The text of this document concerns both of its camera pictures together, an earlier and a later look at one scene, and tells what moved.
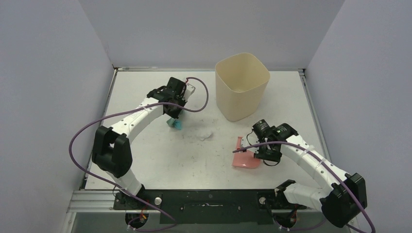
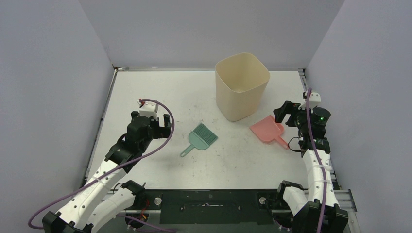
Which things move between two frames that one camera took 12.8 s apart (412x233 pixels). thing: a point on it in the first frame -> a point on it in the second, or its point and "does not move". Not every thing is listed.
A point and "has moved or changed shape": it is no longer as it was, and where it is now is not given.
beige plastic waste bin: (240, 79) does not move
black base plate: (208, 207) does not move
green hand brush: (176, 123) -> (201, 138)
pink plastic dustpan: (245, 159) has moved or changed shape
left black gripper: (175, 115) -> (162, 132)
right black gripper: (263, 153) -> (290, 111)
